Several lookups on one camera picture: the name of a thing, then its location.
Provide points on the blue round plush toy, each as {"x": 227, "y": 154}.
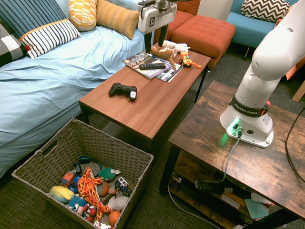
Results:
{"x": 76, "y": 204}

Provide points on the orange tufted ottoman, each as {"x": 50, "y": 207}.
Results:
{"x": 202, "y": 35}

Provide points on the grey plush toy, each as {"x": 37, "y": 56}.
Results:
{"x": 118, "y": 202}

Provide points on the mustard orange pillow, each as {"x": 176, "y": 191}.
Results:
{"x": 116, "y": 17}

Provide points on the teal paper notebook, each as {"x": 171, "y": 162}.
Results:
{"x": 256, "y": 208}

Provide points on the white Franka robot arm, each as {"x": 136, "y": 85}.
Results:
{"x": 264, "y": 69}

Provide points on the yellow plush toy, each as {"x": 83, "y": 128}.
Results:
{"x": 60, "y": 194}

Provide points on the white navy striped pillow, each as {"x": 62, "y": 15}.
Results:
{"x": 47, "y": 38}

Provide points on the black white checked pillow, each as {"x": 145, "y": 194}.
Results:
{"x": 9, "y": 46}

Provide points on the woven grey basket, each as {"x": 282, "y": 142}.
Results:
{"x": 81, "y": 167}

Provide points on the orange armchair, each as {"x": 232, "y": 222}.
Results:
{"x": 179, "y": 16}

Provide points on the dark blue striped pillow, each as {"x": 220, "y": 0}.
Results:
{"x": 28, "y": 15}

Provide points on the black remote control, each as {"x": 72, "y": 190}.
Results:
{"x": 152, "y": 66}

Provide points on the yellow patterned pillow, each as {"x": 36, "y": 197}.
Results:
{"x": 82, "y": 14}

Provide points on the wooden coffee table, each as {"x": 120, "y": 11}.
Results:
{"x": 143, "y": 102}

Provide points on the blue sofa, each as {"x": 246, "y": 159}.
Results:
{"x": 252, "y": 26}

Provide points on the black power adapter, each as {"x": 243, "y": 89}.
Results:
{"x": 209, "y": 186}

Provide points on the orange flame plush toy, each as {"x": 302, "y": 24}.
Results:
{"x": 91, "y": 190}

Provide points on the red blue hero plush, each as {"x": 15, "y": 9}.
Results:
{"x": 90, "y": 211}

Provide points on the black white chevron pillow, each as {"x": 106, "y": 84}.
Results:
{"x": 264, "y": 9}

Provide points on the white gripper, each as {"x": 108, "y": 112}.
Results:
{"x": 152, "y": 19}

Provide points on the rustic dark wood table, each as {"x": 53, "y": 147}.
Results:
{"x": 238, "y": 152}

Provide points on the green round plush toy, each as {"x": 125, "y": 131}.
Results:
{"x": 107, "y": 174}

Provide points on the white plush toy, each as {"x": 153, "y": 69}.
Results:
{"x": 175, "y": 47}

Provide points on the brown plush toy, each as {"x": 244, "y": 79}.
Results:
{"x": 163, "y": 54}

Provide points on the light blue bed sheet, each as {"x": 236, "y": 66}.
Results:
{"x": 47, "y": 78}

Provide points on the orange toy vehicle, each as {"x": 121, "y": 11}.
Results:
{"x": 187, "y": 60}

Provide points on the magazine with grey cover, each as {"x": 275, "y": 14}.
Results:
{"x": 143, "y": 64}

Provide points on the orange toy truck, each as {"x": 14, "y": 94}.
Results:
{"x": 67, "y": 179}

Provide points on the blue headphones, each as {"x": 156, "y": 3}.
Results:
{"x": 87, "y": 163}

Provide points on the magazine with dark cover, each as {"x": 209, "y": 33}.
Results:
{"x": 170, "y": 74}

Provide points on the black gamepad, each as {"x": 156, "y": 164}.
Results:
{"x": 122, "y": 90}

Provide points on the blue toy car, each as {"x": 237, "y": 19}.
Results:
{"x": 122, "y": 184}

